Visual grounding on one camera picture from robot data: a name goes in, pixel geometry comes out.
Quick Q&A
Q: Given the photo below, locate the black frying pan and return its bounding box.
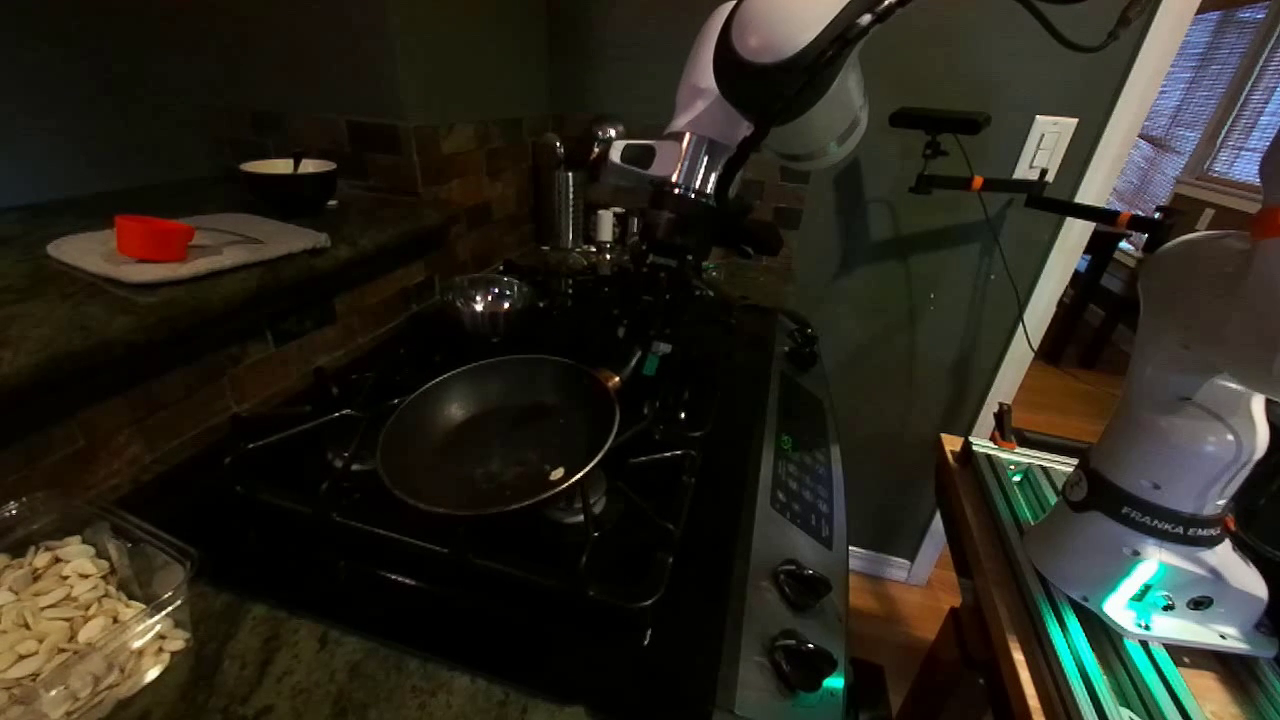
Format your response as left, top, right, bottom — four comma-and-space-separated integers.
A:
371, 342, 674, 518

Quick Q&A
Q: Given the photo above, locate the white light switch plate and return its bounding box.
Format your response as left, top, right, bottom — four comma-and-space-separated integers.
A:
1011, 111, 1081, 182

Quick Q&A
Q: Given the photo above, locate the small shaker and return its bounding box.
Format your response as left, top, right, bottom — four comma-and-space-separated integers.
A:
589, 202, 634, 255

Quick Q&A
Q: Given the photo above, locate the black camera on stand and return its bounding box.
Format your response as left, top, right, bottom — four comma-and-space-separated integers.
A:
888, 105, 1166, 238

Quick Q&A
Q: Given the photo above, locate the black stove knob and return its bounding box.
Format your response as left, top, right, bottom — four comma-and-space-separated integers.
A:
767, 556, 838, 616
760, 624, 843, 700
776, 307, 823, 375

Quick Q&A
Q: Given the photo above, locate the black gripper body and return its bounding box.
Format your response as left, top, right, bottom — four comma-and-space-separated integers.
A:
626, 195, 738, 318

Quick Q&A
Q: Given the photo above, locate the white cutting board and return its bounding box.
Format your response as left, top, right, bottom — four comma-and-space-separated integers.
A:
44, 206, 335, 289

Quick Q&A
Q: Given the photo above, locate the black gas stove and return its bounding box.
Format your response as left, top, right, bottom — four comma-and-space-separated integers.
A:
123, 297, 856, 720

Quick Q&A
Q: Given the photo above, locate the window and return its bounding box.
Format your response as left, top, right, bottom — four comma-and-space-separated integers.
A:
1144, 5, 1280, 202

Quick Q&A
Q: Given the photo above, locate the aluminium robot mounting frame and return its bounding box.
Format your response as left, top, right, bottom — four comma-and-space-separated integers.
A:
932, 430, 1280, 720

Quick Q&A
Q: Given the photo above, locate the stove control panel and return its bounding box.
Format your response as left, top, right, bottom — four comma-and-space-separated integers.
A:
767, 375, 842, 548

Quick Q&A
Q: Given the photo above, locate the red cup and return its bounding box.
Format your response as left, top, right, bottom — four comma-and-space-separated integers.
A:
109, 212, 199, 263

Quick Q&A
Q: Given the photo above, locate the small steel measuring cup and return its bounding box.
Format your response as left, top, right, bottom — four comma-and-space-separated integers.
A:
445, 267, 539, 334

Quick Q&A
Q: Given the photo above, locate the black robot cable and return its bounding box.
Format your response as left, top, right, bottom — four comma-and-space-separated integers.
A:
1017, 0, 1151, 58

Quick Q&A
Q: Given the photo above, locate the metal spoon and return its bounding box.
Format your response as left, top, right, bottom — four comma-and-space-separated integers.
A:
584, 119, 628, 172

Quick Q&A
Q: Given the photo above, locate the glass container with pasta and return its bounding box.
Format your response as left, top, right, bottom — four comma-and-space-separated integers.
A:
0, 512, 199, 720

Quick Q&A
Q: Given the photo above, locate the black bowl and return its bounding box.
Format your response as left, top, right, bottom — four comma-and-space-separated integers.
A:
235, 150, 346, 215

